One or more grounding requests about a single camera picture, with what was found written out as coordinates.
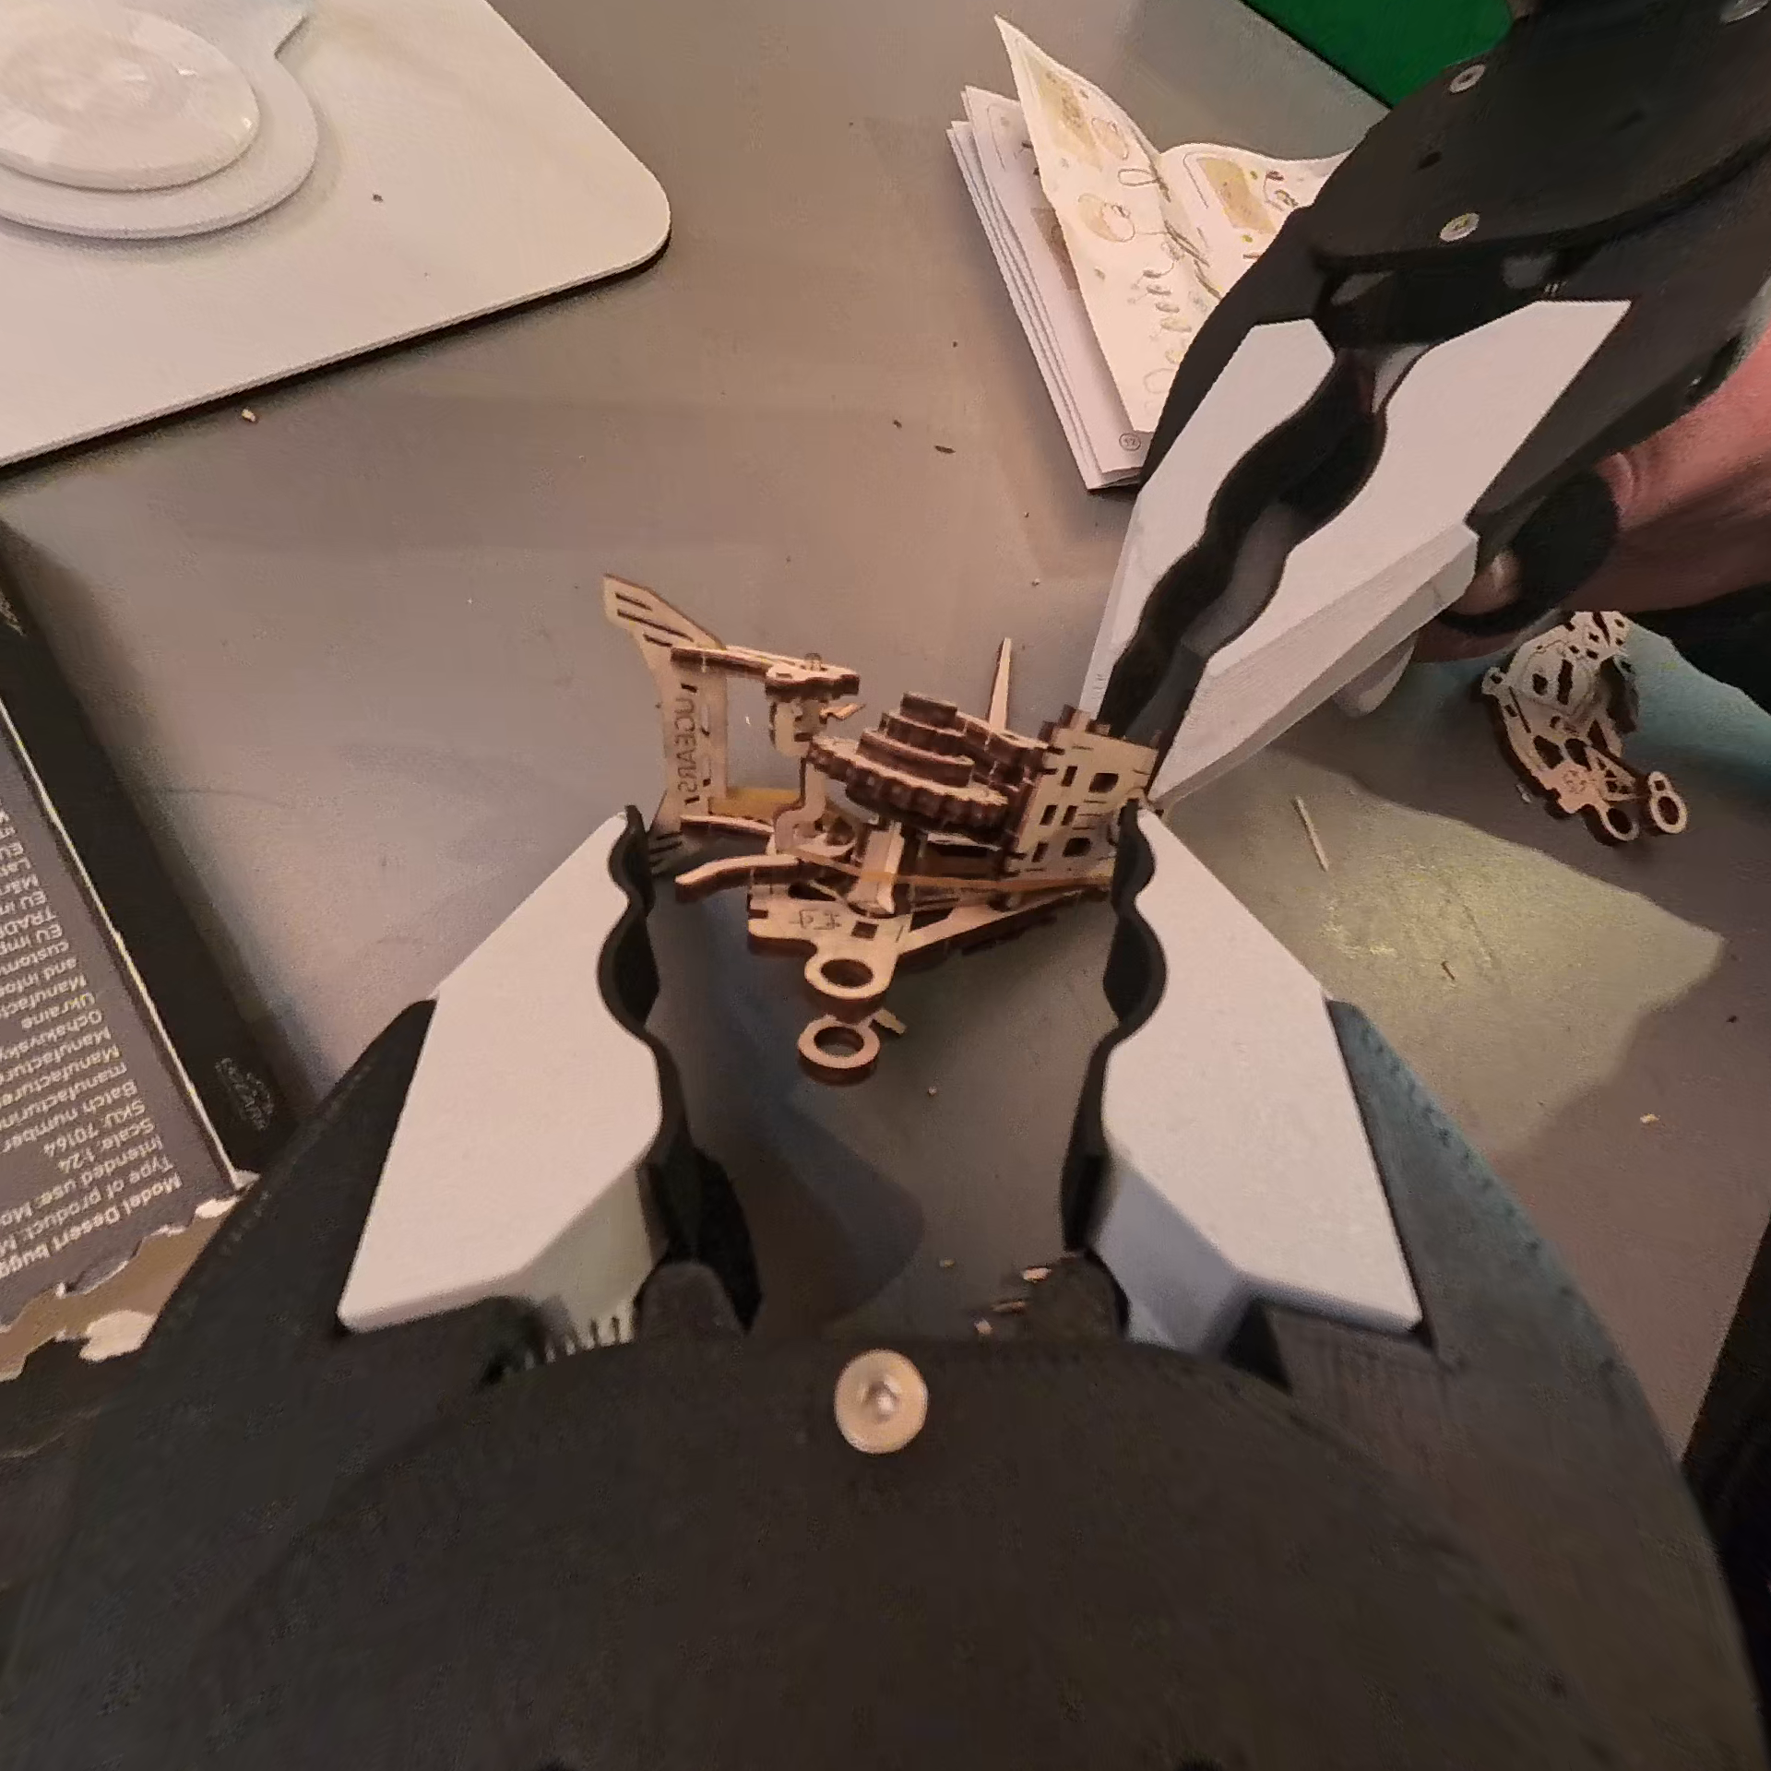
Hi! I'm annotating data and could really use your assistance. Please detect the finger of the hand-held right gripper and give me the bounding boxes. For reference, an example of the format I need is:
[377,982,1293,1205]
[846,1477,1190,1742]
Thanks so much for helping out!
[1144,292,1637,812]
[1092,317,1356,737]

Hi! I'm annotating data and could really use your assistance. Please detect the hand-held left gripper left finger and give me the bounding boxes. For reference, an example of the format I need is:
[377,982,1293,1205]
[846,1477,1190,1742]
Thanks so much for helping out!
[339,805,692,1339]

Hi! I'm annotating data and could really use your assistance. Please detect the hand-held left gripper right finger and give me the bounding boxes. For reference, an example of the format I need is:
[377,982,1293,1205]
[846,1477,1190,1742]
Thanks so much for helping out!
[1061,803,1425,1354]

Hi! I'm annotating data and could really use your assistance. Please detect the brown wooden model assembly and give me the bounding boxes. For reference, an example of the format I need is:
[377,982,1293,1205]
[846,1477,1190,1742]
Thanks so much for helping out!
[601,574,1157,1086]

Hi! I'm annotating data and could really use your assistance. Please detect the dark model kit box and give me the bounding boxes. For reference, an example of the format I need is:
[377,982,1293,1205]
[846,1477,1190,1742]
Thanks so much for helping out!
[0,518,326,1386]

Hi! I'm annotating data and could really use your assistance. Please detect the person's right hand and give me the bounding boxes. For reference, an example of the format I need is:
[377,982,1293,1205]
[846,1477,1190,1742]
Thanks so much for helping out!
[1425,309,1771,661]

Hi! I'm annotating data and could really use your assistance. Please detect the open instruction booklet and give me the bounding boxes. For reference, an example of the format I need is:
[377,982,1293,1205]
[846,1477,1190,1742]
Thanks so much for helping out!
[945,14,1349,493]

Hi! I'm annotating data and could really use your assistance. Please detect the stacked green plastic bins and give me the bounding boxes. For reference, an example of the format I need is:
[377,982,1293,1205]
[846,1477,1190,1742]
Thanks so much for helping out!
[1236,0,1516,105]

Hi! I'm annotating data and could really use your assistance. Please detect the wooden book stand white base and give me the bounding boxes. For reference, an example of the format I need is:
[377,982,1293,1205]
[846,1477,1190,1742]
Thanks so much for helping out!
[0,0,672,472]

